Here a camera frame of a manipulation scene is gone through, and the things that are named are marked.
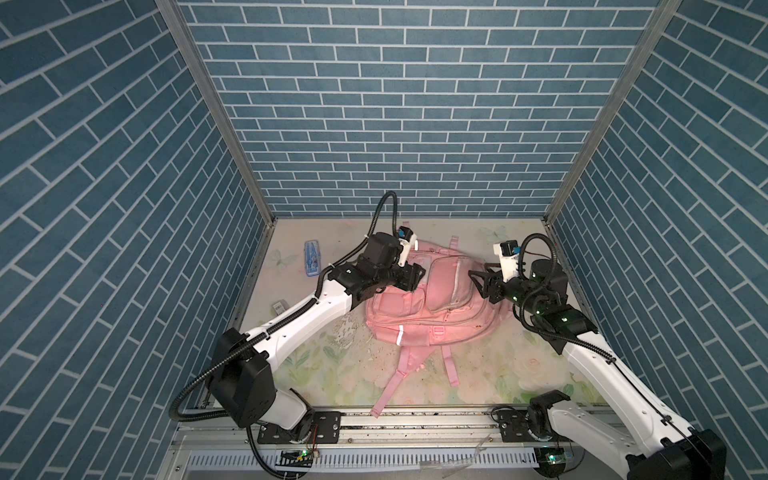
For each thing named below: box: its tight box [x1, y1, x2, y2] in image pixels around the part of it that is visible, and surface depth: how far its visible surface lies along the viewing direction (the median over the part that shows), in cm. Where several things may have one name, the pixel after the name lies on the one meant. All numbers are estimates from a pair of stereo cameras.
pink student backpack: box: [364, 236, 515, 417], surface depth 86 cm
